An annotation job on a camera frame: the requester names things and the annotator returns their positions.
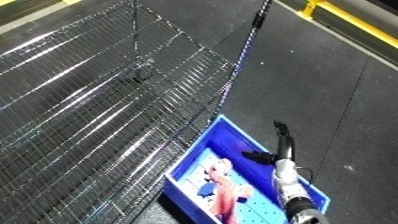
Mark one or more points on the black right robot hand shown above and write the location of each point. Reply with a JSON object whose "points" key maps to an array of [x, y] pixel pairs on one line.
{"points": [[285, 146]]}

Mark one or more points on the pink and white soft toy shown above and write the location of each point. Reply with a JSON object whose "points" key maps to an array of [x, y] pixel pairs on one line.
{"points": [[226, 190]]}

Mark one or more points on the pale right robot arm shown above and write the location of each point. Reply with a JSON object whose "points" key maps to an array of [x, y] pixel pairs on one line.
{"points": [[291, 186]]}

